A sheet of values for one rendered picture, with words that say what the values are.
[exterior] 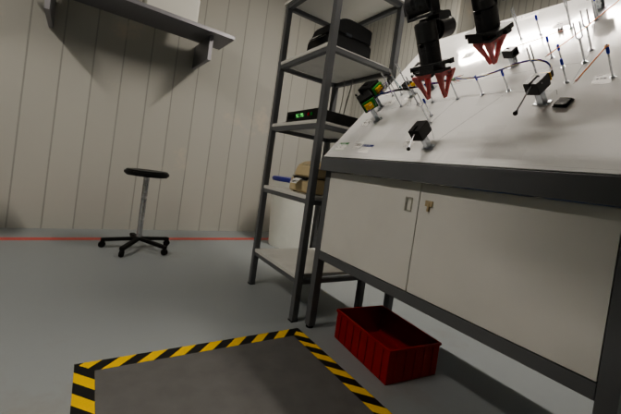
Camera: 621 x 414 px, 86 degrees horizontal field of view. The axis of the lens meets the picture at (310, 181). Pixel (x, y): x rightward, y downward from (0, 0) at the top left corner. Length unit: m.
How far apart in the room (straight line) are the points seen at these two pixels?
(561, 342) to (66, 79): 3.54
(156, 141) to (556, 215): 3.23
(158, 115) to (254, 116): 1.02
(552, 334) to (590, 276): 0.18
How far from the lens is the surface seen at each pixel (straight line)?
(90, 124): 3.53
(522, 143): 1.14
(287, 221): 3.28
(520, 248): 1.09
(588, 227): 1.03
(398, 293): 1.34
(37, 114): 3.55
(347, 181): 1.55
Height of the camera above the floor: 0.78
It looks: 1 degrees down
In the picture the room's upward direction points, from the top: 8 degrees clockwise
